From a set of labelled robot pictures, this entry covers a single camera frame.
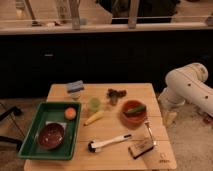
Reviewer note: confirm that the green pepper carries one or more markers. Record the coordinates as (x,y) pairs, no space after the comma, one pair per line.
(135,110)

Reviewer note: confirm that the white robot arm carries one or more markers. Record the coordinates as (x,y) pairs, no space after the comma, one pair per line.
(187,83)

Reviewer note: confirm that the dark grape bunch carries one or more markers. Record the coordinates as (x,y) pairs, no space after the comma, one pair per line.
(113,95)

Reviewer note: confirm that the light green cup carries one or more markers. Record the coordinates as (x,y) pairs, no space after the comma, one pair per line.
(94,105)

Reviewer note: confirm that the blue sponge block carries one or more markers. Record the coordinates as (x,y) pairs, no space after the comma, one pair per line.
(75,86)

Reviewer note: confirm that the yellow banana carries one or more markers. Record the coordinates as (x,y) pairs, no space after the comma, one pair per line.
(93,118)

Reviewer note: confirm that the orange bowl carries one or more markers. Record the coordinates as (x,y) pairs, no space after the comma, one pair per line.
(133,120)

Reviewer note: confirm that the orange round fruit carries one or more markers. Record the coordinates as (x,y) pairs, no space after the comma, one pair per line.
(70,113)

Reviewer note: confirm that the metal fork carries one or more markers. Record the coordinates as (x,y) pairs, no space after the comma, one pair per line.
(150,132)

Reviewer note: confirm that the white cloth in tray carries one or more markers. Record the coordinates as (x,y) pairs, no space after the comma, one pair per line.
(58,125)

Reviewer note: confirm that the wooden block brush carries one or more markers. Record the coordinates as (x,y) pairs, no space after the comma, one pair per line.
(138,149)

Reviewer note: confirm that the green plastic tray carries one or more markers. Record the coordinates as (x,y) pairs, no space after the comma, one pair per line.
(51,111)

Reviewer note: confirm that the dark red bowl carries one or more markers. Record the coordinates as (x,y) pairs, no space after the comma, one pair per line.
(50,138)

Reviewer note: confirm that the black chair base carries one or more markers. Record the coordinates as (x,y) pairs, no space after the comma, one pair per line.
(8,125)

